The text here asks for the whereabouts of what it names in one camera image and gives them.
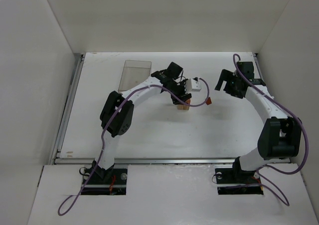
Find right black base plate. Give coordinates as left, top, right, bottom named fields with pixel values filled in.
left=212, top=167, right=264, bottom=195

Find front aluminium rail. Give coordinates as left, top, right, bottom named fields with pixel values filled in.
left=53, top=157, right=291, bottom=165

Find small red-brown wood block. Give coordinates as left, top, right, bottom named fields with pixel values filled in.
left=206, top=97, right=212, bottom=105

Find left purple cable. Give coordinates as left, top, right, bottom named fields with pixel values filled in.
left=57, top=77, right=210, bottom=216

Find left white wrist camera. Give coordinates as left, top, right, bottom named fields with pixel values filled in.
left=185, top=77, right=201, bottom=93

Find purple cable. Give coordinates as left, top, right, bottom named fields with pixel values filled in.
left=233, top=53, right=310, bottom=207
left=57, top=77, right=210, bottom=216

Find clear plastic box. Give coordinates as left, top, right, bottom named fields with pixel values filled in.
left=118, top=60, right=152, bottom=93

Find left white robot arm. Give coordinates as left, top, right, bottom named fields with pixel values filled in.
left=92, top=62, right=191, bottom=182

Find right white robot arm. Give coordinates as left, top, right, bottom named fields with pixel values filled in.
left=215, top=61, right=302, bottom=183

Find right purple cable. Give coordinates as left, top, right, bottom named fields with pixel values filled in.
left=233, top=53, right=310, bottom=207

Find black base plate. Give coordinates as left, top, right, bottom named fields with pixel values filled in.
left=81, top=168, right=128, bottom=196
left=212, top=167, right=264, bottom=195

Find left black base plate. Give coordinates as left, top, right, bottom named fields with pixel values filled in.
left=81, top=168, right=128, bottom=196

